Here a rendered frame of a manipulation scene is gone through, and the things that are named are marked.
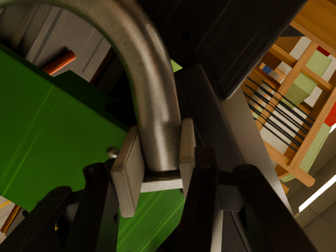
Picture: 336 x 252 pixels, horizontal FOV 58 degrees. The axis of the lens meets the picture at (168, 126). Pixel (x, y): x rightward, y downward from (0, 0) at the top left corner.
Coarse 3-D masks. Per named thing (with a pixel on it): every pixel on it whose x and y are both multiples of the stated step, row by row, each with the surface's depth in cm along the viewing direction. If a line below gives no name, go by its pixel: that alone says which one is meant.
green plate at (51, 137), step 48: (0, 48) 22; (0, 96) 23; (48, 96) 23; (96, 96) 29; (0, 144) 24; (48, 144) 24; (96, 144) 24; (0, 192) 26; (144, 192) 25; (144, 240) 27
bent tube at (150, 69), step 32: (0, 0) 18; (32, 0) 18; (64, 0) 17; (96, 0) 17; (128, 0) 18; (128, 32) 18; (128, 64) 18; (160, 64) 18; (160, 96) 19; (160, 128) 19; (160, 160) 20
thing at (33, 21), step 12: (0, 12) 22; (12, 12) 23; (24, 12) 23; (36, 12) 23; (48, 12) 23; (0, 24) 23; (12, 24) 23; (24, 24) 22; (36, 24) 23; (0, 36) 24; (12, 36) 23; (24, 36) 23; (36, 36) 23; (12, 48) 23; (24, 48) 24
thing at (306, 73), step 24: (288, 48) 340; (312, 48) 330; (264, 72) 365; (312, 72) 322; (288, 96) 334; (264, 120) 282; (288, 120) 288; (312, 120) 294; (264, 144) 277; (288, 144) 277; (312, 144) 295; (288, 168) 275
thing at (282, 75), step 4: (264, 64) 808; (260, 68) 809; (264, 68) 813; (268, 68) 810; (276, 68) 840; (268, 72) 812; (276, 72) 803; (280, 72) 799; (280, 76) 798; (284, 76) 799; (276, 80) 804; (280, 80) 805; (264, 96) 825; (260, 100) 831; (256, 104) 838; (256, 108) 845; (260, 108) 860; (252, 112) 852; (256, 116) 856
